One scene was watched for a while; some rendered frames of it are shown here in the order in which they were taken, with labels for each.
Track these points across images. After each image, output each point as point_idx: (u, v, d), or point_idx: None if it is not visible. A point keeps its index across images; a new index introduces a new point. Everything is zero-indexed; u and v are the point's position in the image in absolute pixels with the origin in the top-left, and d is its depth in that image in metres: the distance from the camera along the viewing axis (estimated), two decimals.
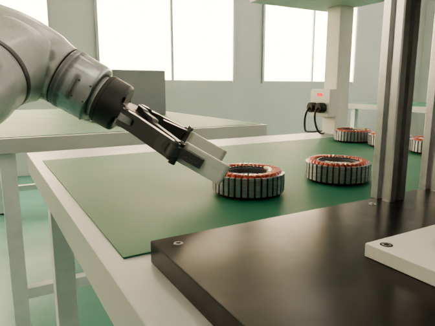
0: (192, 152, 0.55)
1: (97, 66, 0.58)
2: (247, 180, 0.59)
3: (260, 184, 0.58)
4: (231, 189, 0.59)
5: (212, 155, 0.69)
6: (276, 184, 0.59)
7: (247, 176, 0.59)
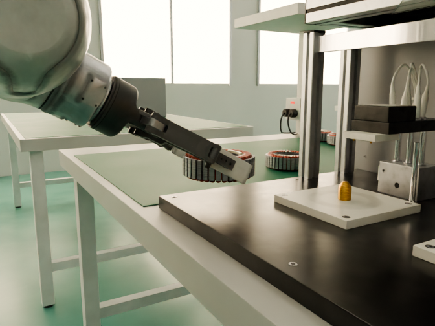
0: (222, 154, 0.56)
1: (103, 64, 0.50)
2: None
3: None
4: (218, 173, 0.58)
5: None
6: (254, 165, 0.61)
7: None
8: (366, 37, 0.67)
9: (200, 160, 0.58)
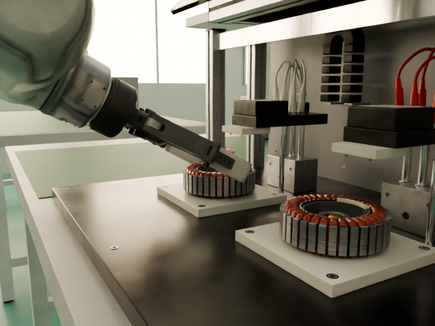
0: (221, 153, 0.55)
1: (103, 65, 0.50)
2: (233, 178, 0.59)
3: (245, 180, 0.60)
4: (219, 188, 0.58)
5: (194, 156, 0.68)
6: (254, 179, 0.62)
7: None
8: (249, 34, 0.69)
9: (202, 176, 0.59)
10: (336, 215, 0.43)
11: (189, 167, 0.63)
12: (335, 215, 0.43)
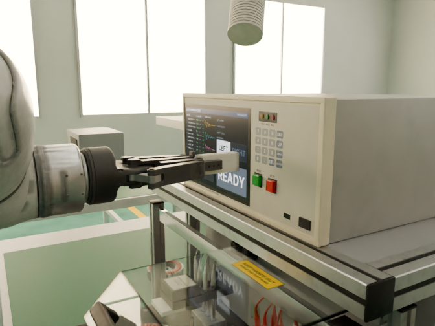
0: (208, 160, 0.61)
1: (68, 150, 0.50)
2: None
3: None
4: None
5: (226, 163, 0.64)
6: None
7: None
8: (175, 225, 0.91)
9: None
10: None
11: None
12: None
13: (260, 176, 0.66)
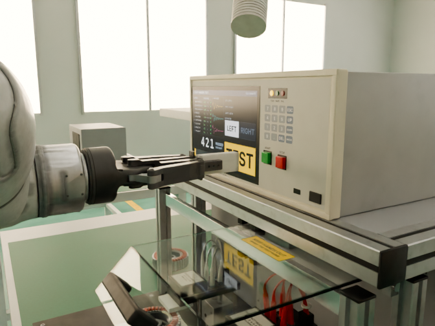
0: (208, 160, 0.61)
1: (68, 150, 0.50)
2: None
3: None
4: None
5: (226, 163, 0.64)
6: None
7: None
8: (182, 208, 0.91)
9: None
10: None
11: None
12: None
13: (270, 154, 0.67)
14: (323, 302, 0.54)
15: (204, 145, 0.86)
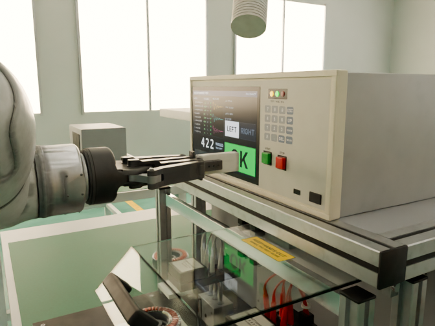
0: (208, 160, 0.61)
1: (68, 150, 0.50)
2: None
3: None
4: None
5: (226, 163, 0.64)
6: None
7: None
8: (182, 209, 0.91)
9: None
10: None
11: None
12: None
13: (270, 154, 0.67)
14: (323, 303, 0.54)
15: (204, 145, 0.87)
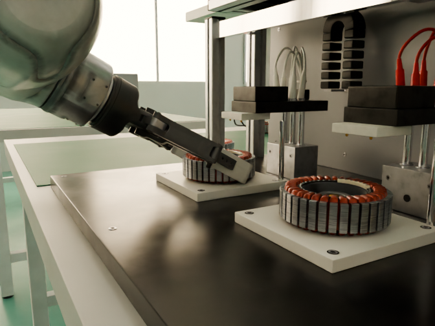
0: (223, 154, 0.56)
1: (105, 63, 0.50)
2: None
3: None
4: (219, 173, 0.58)
5: None
6: (254, 165, 0.61)
7: None
8: (248, 21, 0.69)
9: (201, 161, 0.58)
10: (337, 195, 0.42)
11: (189, 153, 0.63)
12: (336, 195, 0.42)
13: None
14: None
15: None
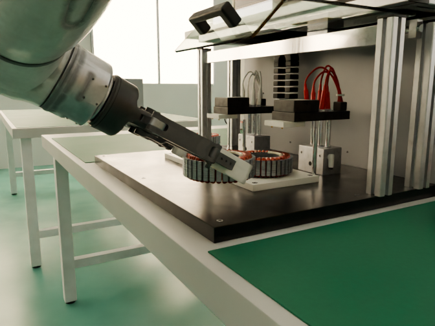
0: (223, 154, 0.56)
1: (105, 63, 0.50)
2: None
3: None
4: (219, 173, 0.58)
5: None
6: (254, 165, 0.61)
7: None
8: (225, 54, 1.05)
9: (201, 161, 0.58)
10: None
11: (189, 153, 0.63)
12: None
13: None
14: (362, 42, 0.68)
15: None
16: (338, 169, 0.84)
